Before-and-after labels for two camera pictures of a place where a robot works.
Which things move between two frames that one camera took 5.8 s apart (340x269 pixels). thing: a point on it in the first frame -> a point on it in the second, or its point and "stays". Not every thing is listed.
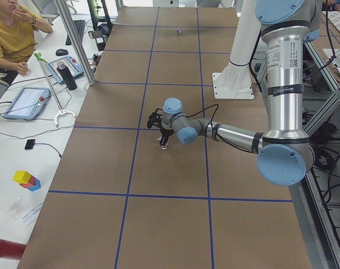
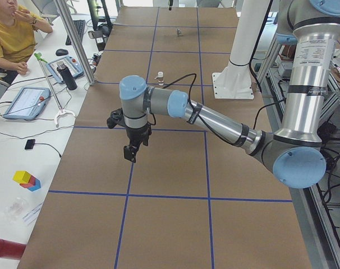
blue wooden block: x=36 y=186 stays
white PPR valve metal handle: x=162 y=147 -> x=160 y=77
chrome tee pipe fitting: x=180 y=33 stays
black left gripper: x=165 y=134 -> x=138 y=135
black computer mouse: x=61 y=52 stays
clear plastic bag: x=15 y=210 stays
